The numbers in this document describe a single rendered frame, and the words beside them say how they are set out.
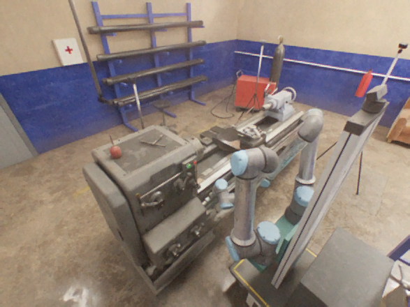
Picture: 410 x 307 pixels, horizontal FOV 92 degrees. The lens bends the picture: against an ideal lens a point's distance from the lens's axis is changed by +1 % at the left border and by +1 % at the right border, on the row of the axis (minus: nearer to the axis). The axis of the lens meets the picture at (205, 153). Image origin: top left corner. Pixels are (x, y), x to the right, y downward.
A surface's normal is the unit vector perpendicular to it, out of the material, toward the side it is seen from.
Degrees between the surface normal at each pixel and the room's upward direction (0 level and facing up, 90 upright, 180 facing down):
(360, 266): 0
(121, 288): 0
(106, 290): 0
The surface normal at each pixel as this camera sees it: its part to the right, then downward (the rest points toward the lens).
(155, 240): 0.38, -0.46
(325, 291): 0.00, -0.81
